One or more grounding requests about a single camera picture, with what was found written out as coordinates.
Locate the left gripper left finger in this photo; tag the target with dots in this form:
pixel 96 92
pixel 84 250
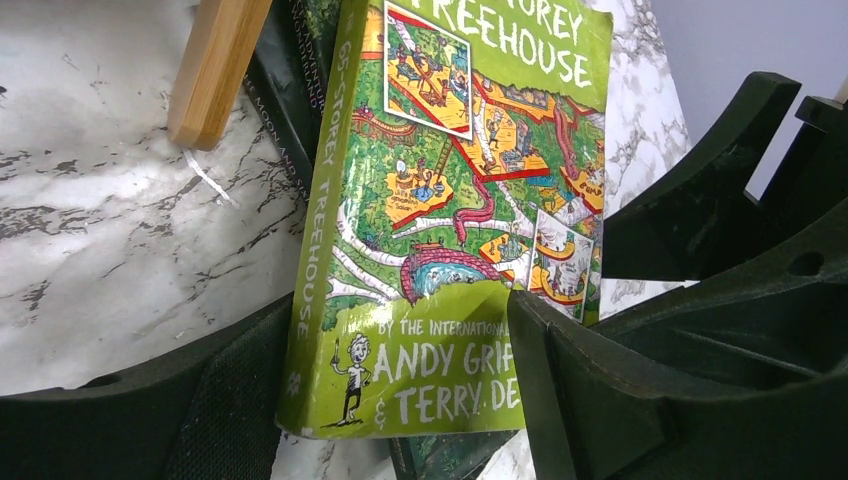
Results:
pixel 205 410

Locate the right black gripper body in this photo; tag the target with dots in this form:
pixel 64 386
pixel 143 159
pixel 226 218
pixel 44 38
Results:
pixel 812 176

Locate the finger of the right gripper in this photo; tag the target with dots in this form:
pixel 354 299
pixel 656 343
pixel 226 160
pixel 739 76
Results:
pixel 698 220

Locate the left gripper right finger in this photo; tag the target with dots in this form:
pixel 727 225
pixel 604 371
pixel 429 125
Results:
pixel 741 376

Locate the lime green 65-storey treehouse book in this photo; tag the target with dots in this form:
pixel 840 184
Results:
pixel 460 159

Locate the wooden book rack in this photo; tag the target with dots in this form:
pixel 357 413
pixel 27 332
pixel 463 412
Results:
pixel 219 48

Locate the black bottom book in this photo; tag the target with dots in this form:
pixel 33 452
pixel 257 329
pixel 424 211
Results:
pixel 452 456

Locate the dark green forest cover book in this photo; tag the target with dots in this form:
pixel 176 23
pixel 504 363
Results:
pixel 306 31

